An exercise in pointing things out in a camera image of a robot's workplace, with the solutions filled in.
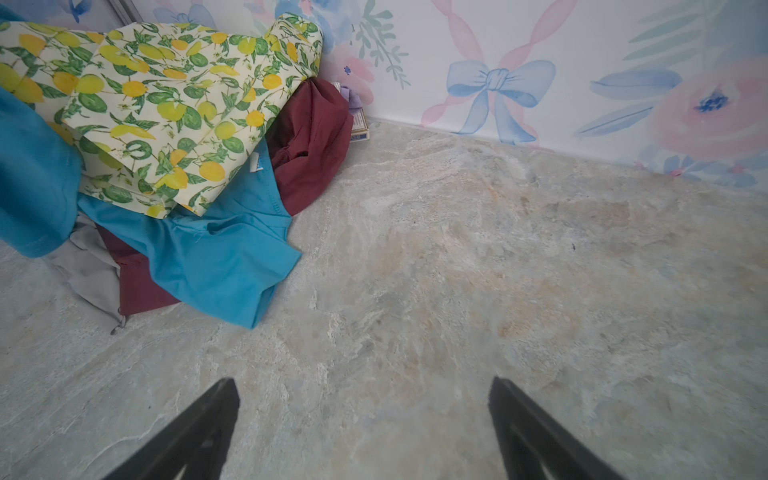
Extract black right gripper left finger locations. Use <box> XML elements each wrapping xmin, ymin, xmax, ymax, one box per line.
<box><xmin>106</xmin><ymin>378</ymin><xmax>240</xmax><ymax>480</ymax></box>

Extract left aluminium corner post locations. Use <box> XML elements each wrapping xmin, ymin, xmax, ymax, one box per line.
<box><xmin>106</xmin><ymin>0</ymin><xmax>143</xmax><ymax>25</ymax></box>

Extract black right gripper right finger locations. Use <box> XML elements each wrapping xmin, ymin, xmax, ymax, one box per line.
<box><xmin>488</xmin><ymin>376</ymin><xmax>621</xmax><ymax>480</ymax></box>

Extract lemon print cloth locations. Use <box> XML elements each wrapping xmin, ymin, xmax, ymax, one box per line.
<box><xmin>1</xmin><ymin>13</ymin><xmax>323</xmax><ymax>219</ymax></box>

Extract maroon cloth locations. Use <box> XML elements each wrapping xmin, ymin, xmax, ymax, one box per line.
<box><xmin>95</xmin><ymin>79</ymin><xmax>353</xmax><ymax>316</ymax></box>

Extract small printed card box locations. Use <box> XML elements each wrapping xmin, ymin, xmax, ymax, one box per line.
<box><xmin>339</xmin><ymin>85</ymin><xmax>370</xmax><ymax>142</ymax></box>

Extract grey cloth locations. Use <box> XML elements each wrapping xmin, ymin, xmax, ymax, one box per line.
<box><xmin>43</xmin><ymin>212</ymin><xmax>127</xmax><ymax>335</ymax></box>

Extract teal blue cloth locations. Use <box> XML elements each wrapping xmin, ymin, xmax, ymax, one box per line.
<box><xmin>1</xmin><ymin>91</ymin><xmax>301</xmax><ymax>329</ymax></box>

